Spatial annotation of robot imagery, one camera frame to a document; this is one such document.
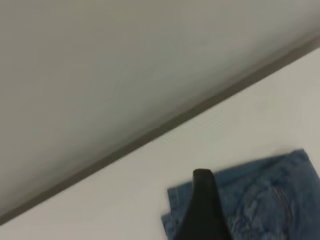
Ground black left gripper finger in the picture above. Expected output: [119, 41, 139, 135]
[174, 168, 232, 240]

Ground blue denim shorts with print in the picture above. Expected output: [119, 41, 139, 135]
[161, 148, 320, 240]

